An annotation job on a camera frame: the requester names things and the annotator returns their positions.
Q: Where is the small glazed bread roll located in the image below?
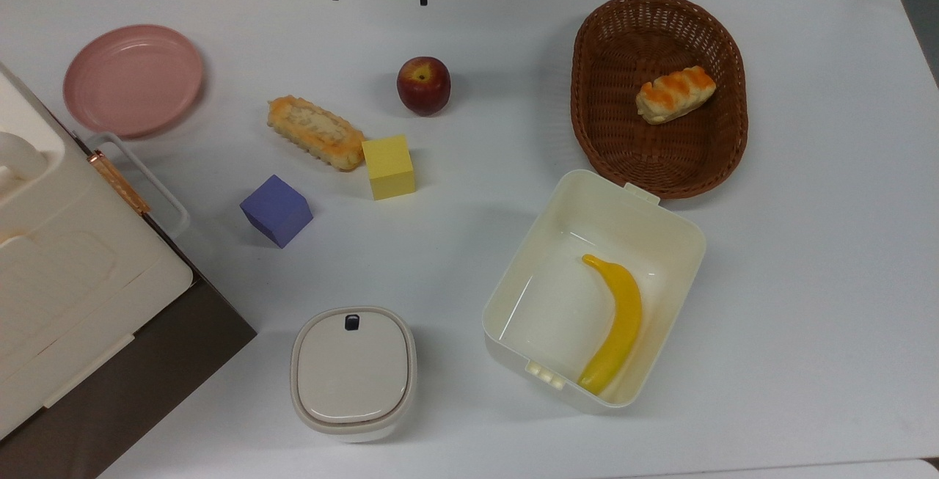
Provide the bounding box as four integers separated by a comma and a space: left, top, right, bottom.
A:
635, 65, 717, 125

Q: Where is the white toy microwave oven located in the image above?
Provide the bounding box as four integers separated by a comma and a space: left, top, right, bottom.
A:
0, 61, 257, 479

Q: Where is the purple cube block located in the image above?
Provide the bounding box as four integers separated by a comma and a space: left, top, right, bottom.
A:
239, 175, 314, 249

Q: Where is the long cheese bread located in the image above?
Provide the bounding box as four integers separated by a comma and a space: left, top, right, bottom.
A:
266, 95, 367, 172

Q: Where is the cream lidded container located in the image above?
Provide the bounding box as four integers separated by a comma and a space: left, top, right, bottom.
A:
290, 306, 417, 443

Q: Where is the yellow banana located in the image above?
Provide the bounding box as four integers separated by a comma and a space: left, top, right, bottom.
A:
577, 254, 643, 396

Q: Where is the pink round plate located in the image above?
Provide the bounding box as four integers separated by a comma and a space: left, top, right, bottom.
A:
62, 24, 205, 139

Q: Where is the yellow cube block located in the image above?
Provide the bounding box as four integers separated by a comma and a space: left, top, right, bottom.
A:
361, 134, 417, 201

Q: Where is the red apple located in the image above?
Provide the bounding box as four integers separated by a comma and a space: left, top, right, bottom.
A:
397, 56, 452, 117

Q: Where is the cream open plastic container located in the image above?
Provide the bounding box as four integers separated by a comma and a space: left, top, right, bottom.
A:
482, 169, 708, 411

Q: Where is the brown wicker basket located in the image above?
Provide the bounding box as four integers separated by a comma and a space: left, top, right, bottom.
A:
570, 0, 749, 200

